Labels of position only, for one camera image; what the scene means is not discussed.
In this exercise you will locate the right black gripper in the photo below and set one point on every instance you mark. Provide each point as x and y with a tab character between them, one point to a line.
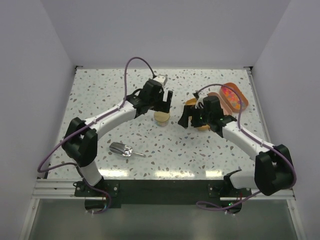
189	110

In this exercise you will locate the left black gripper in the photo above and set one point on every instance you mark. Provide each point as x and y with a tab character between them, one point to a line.
163	106

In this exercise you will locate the yellow tray of star candies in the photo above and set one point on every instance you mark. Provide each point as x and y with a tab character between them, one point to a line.
192	102

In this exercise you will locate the round wooden jar lid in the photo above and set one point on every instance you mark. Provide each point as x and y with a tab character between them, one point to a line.
161	117

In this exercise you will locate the clear glass jar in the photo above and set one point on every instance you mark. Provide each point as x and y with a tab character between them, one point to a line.
161	122

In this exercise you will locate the metal scoop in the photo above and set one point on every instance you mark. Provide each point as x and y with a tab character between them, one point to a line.
124	150

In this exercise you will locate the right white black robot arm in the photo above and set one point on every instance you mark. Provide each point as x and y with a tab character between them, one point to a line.
273	168

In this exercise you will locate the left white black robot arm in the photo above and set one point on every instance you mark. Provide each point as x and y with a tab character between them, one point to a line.
81	139

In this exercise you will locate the orange tray of gummy candies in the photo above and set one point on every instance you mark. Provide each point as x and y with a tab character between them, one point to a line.
229	93

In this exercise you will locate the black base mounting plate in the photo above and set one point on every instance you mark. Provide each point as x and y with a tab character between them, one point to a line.
113	194

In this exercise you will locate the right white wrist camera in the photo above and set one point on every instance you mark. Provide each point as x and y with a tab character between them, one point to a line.
199	103

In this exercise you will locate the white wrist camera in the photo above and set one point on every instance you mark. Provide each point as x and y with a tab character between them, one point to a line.
162	79
199	103

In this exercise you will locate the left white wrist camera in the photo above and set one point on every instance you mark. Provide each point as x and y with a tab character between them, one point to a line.
162	79

